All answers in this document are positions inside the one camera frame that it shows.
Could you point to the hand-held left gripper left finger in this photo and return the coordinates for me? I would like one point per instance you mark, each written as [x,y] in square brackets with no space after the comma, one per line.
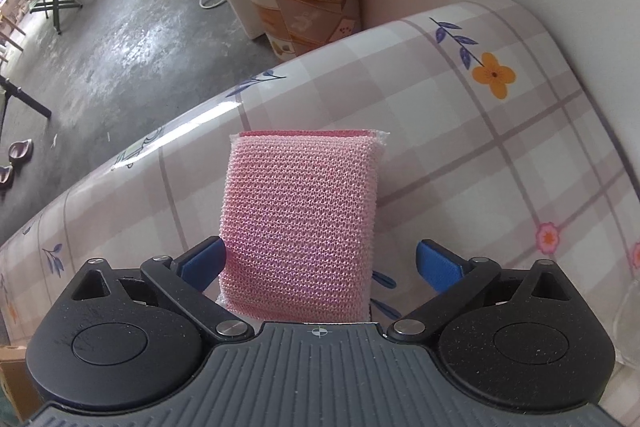
[202,264]

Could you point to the pink mesh sponge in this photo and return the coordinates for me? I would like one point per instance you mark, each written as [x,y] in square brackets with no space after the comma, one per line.
[300,217]

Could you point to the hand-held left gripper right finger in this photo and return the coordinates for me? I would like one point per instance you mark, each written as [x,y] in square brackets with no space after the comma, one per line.
[439,268]

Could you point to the black stand leg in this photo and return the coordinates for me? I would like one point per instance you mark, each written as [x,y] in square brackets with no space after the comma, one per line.
[27,99]

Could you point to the purple slipper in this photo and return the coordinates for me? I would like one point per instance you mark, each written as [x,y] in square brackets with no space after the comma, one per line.
[21,151]
[5,179]

